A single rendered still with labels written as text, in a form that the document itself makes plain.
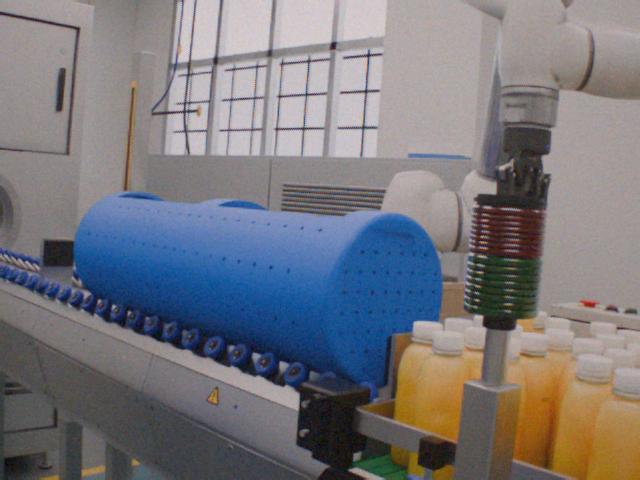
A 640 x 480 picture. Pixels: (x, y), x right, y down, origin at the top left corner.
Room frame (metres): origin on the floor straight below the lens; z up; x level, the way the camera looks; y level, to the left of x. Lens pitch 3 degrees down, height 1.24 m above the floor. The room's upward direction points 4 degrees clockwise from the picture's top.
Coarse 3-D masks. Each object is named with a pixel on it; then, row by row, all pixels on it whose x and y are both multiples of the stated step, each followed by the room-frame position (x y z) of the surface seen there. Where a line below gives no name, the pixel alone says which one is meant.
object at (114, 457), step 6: (108, 444) 1.93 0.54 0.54; (108, 450) 1.93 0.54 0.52; (114, 450) 1.91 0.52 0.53; (108, 456) 1.93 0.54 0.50; (114, 456) 1.92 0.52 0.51; (120, 456) 1.93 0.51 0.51; (126, 456) 1.94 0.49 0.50; (108, 462) 1.93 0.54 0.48; (114, 462) 1.92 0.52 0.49; (120, 462) 1.93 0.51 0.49; (126, 462) 1.94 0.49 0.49; (108, 468) 1.93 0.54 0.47; (114, 468) 1.92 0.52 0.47; (120, 468) 1.93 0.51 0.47; (126, 468) 1.94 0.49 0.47; (108, 474) 1.93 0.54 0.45; (114, 474) 1.92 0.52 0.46; (120, 474) 1.93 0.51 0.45; (126, 474) 1.94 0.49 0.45
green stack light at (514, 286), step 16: (480, 256) 0.59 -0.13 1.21; (496, 256) 0.59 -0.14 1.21; (480, 272) 0.59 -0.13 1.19; (496, 272) 0.58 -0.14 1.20; (512, 272) 0.58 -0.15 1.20; (528, 272) 0.58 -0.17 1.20; (480, 288) 0.59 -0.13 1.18; (496, 288) 0.58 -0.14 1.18; (512, 288) 0.58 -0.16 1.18; (528, 288) 0.58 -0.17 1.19; (464, 304) 0.61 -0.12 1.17; (480, 304) 0.59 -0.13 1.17; (496, 304) 0.58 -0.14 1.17; (512, 304) 0.58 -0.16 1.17; (528, 304) 0.59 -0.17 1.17
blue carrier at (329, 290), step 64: (128, 192) 1.75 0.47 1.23; (128, 256) 1.51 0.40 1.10; (192, 256) 1.34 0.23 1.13; (256, 256) 1.22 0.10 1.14; (320, 256) 1.12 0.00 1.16; (384, 256) 1.16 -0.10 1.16; (192, 320) 1.38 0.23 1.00; (256, 320) 1.21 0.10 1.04; (320, 320) 1.09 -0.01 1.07; (384, 320) 1.17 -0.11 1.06; (384, 384) 1.18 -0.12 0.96
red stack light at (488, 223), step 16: (480, 208) 0.60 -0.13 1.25; (496, 208) 0.59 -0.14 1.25; (512, 208) 0.58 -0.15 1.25; (480, 224) 0.60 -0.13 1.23; (496, 224) 0.59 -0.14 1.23; (512, 224) 0.58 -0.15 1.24; (528, 224) 0.58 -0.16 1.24; (544, 224) 0.60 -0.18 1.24; (480, 240) 0.60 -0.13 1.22; (496, 240) 0.59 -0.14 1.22; (512, 240) 0.58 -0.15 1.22; (528, 240) 0.58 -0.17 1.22; (512, 256) 0.58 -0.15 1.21; (528, 256) 0.58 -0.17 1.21
